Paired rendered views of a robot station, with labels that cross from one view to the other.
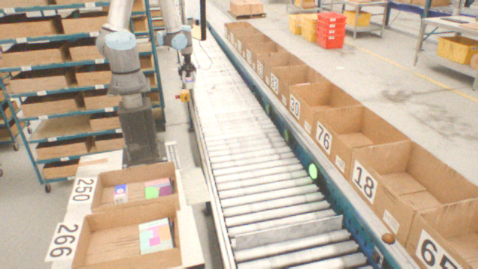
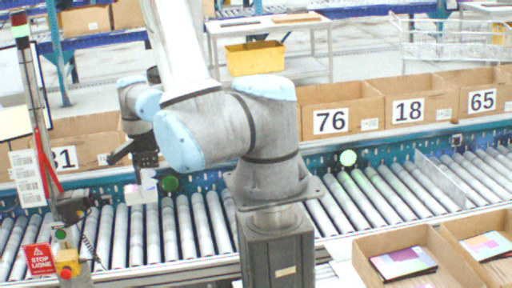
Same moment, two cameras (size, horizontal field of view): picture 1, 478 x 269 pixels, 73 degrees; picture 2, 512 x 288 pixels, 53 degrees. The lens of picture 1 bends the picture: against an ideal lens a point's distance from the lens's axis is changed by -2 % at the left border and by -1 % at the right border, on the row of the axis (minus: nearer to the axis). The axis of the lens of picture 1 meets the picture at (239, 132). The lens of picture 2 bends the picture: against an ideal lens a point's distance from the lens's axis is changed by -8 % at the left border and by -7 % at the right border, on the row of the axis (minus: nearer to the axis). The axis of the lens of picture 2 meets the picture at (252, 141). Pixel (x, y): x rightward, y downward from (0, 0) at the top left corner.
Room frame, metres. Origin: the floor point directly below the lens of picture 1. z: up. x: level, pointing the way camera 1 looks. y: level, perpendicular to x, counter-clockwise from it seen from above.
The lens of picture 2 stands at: (1.67, 1.84, 1.81)
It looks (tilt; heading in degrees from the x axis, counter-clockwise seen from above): 22 degrees down; 273
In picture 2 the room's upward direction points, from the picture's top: 5 degrees counter-clockwise
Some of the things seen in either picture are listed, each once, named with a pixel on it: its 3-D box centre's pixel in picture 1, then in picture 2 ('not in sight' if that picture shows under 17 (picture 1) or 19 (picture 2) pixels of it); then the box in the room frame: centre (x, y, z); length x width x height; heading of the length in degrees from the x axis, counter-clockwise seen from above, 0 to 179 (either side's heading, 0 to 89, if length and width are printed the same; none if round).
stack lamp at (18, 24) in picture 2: not in sight; (19, 25); (2.39, 0.36, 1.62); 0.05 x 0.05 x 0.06
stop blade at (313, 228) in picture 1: (290, 233); (438, 178); (0.99, -0.19, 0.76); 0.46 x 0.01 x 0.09; 101
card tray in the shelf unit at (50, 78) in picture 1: (45, 78); not in sight; (2.53, 1.54, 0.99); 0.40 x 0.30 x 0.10; 99
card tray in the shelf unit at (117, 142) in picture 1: (121, 135); not in sight; (2.62, 1.07, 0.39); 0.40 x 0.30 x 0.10; 101
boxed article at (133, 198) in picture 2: (190, 83); (141, 194); (2.11, 0.32, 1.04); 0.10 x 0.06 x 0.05; 11
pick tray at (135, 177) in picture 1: (137, 190); (414, 274); (1.27, 0.50, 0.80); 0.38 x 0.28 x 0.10; 103
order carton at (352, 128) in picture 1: (356, 139); (334, 109); (1.39, -0.58, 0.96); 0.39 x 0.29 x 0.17; 11
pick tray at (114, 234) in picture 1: (131, 239); (502, 255); (0.96, 0.45, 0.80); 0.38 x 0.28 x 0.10; 102
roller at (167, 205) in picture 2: (234, 122); (169, 230); (2.10, 0.03, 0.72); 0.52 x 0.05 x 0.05; 101
